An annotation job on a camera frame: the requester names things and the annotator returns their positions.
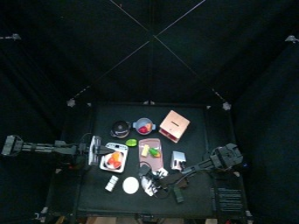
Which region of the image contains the pink serving tray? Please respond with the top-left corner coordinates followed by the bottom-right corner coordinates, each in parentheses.
top-left (137, 137), bottom-right (164, 173)

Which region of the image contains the white round plate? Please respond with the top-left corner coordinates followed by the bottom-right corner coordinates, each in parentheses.
top-left (121, 176), bottom-right (140, 195)

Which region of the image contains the blue-grey toy pot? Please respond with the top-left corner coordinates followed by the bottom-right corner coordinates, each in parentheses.
top-left (132, 117), bottom-right (156, 136)

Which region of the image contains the dark green oblong object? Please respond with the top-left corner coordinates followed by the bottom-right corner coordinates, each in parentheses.
top-left (172, 186), bottom-right (185, 204)

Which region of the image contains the yellow toy butter block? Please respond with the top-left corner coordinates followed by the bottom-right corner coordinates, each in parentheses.
top-left (140, 144), bottom-right (150, 158)

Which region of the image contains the orange toy food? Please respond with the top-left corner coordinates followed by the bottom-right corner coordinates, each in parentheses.
top-left (106, 151), bottom-right (122, 169)

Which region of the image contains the small white striped box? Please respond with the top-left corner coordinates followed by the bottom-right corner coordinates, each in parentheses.
top-left (104, 174), bottom-right (120, 193)

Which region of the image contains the small lidded toy pot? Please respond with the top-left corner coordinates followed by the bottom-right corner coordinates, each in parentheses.
top-left (109, 120), bottom-right (132, 139)

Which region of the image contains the green and yellow toy vegetable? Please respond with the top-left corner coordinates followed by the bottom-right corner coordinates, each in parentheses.
top-left (148, 147), bottom-right (162, 158)

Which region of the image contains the thin diagonal brace cord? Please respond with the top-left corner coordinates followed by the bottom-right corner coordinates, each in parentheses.
top-left (70, 0), bottom-right (206, 102)
top-left (108, 0), bottom-right (228, 103)

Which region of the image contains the white bowl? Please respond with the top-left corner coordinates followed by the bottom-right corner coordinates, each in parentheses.
top-left (102, 150), bottom-right (126, 170)

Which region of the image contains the wooden drawer box red front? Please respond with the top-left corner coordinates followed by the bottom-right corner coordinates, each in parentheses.
top-left (157, 109), bottom-right (192, 144)

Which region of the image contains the white knife block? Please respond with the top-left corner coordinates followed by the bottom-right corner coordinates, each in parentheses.
top-left (170, 150), bottom-right (188, 172)

